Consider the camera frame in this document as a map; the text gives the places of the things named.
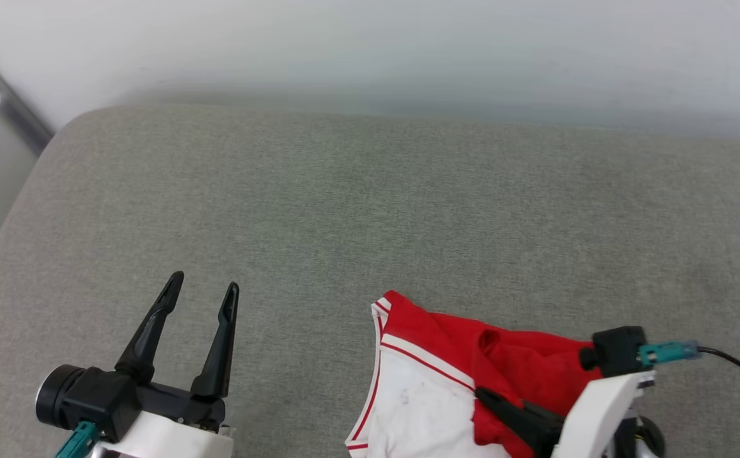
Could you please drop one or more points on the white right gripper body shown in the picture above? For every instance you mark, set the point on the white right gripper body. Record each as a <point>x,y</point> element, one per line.
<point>599,413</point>

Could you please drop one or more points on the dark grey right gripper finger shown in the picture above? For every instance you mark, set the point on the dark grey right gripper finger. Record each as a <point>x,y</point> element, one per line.
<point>544,415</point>
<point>516,420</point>

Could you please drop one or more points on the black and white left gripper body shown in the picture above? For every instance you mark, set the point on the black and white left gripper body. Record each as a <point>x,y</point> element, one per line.
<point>172,432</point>

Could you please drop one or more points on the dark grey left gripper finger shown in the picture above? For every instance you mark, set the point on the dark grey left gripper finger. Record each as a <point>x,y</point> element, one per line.
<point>147,343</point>
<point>220,356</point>

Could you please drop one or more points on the red and white shirt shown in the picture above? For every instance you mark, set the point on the red and white shirt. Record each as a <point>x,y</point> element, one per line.
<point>420,407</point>

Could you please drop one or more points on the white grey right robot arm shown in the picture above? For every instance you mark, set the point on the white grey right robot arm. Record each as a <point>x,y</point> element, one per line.
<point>640,439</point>

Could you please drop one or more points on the grey fabric sofa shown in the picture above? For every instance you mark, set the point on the grey fabric sofa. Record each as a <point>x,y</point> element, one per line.
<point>344,222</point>

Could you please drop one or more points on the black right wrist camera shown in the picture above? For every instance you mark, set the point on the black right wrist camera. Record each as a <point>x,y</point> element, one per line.
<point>618,351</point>

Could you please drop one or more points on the grey metal door rail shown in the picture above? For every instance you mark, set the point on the grey metal door rail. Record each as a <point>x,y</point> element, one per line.
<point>7,102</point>

